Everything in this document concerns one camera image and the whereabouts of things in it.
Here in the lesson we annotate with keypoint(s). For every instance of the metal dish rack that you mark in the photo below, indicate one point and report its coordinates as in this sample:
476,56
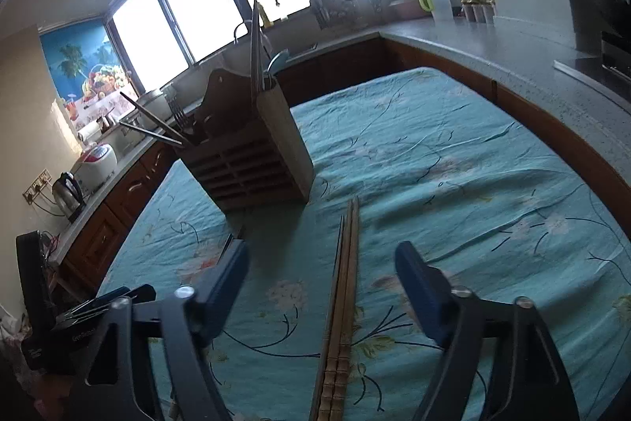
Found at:
335,4

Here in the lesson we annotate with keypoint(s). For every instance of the tall yellow bottle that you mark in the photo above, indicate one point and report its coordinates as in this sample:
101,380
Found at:
266,15

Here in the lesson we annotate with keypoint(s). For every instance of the wooden utensil holder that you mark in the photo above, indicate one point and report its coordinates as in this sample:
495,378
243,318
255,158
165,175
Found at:
246,169

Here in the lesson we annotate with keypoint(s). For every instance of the wooden chopstick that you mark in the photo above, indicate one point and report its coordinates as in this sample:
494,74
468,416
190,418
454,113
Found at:
349,302
336,302

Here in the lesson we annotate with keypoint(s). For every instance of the blue floral tablecloth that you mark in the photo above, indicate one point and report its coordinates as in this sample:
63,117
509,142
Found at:
443,164

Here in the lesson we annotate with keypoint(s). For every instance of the tropical fruit print blind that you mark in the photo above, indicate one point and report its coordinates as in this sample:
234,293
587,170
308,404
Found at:
84,66

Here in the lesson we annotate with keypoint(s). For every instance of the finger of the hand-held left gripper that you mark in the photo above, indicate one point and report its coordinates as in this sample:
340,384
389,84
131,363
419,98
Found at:
74,322
111,293

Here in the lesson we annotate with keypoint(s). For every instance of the grey kitchen countertop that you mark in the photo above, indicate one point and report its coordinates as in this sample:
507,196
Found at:
493,51

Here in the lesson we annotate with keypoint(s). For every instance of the white plastic cup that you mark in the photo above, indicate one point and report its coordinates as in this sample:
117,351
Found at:
442,4

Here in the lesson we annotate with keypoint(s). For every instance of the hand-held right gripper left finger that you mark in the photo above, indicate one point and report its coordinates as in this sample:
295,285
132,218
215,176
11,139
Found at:
227,283

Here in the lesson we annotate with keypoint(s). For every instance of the green mug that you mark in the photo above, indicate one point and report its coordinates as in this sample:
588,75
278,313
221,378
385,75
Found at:
425,1

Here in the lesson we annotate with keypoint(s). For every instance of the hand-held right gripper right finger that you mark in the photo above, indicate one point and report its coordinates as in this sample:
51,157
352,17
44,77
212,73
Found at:
419,293

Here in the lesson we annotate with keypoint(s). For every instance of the curved metal faucet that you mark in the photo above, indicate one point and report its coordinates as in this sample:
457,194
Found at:
239,29

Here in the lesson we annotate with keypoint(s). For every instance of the white electric cooking pot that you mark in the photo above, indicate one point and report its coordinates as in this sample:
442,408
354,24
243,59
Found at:
148,105

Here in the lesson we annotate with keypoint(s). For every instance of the row of spice jars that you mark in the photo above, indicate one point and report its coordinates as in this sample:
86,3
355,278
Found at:
478,12

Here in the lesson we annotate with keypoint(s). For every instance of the metal fork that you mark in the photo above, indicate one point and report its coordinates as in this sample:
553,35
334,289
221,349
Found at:
181,117

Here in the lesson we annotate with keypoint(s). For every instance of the wall power socket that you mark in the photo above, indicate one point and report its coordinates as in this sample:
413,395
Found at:
37,186

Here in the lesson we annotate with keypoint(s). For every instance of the stainless steel electric kettle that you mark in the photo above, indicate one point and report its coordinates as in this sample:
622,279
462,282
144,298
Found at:
69,196

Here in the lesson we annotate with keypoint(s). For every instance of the wooden base cabinets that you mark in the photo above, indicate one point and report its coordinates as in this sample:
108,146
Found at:
123,199

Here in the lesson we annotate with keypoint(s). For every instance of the paper towel roll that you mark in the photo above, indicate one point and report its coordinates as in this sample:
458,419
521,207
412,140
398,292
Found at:
88,132

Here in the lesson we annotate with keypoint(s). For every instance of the white pink rice cooker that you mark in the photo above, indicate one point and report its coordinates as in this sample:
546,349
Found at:
96,167

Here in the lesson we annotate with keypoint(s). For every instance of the gas stove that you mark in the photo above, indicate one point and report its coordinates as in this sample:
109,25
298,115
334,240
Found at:
616,53

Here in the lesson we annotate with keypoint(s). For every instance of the metal spoon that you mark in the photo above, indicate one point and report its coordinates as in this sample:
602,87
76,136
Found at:
277,61

